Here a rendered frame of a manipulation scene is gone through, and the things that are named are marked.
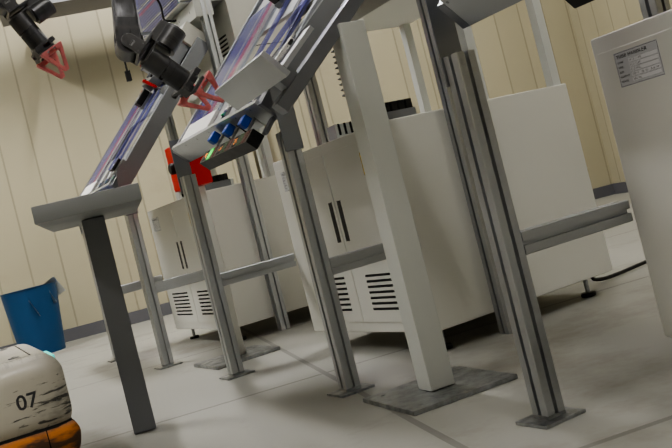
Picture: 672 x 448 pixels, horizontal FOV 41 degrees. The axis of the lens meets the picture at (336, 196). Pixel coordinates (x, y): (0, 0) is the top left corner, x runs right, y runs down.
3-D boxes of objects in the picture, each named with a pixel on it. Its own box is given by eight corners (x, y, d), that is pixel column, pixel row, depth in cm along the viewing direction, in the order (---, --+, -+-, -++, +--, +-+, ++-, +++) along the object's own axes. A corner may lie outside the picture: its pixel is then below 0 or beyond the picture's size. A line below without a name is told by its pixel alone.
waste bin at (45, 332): (75, 342, 565) (59, 274, 566) (81, 345, 534) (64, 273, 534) (14, 359, 551) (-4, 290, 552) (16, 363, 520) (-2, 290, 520)
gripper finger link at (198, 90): (223, 93, 224) (192, 71, 220) (234, 87, 217) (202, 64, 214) (210, 116, 221) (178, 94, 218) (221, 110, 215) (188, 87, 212)
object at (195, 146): (278, 119, 220) (254, 103, 218) (190, 161, 278) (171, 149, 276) (280, 115, 221) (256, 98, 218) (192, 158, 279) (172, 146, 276)
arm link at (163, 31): (116, 55, 219) (118, 42, 211) (140, 18, 222) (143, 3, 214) (160, 80, 220) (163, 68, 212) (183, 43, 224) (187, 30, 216)
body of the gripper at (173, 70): (189, 80, 225) (164, 62, 222) (203, 70, 216) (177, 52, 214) (176, 101, 223) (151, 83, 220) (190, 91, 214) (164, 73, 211)
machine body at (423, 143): (439, 356, 231) (380, 121, 232) (317, 349, 293) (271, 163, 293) (618, 290, 262) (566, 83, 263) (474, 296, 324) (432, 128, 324)
